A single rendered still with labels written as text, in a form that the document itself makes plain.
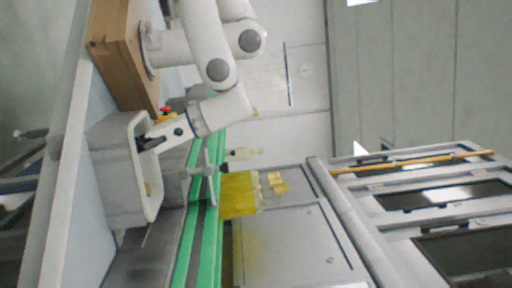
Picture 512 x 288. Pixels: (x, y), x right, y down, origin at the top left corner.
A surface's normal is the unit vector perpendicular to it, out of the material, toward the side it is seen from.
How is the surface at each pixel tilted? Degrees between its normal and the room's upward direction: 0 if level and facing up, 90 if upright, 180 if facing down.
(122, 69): 90
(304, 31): 90
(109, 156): 90
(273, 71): 90
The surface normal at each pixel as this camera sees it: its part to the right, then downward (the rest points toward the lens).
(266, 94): 0.07, 0.29
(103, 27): -0.05, -0.55
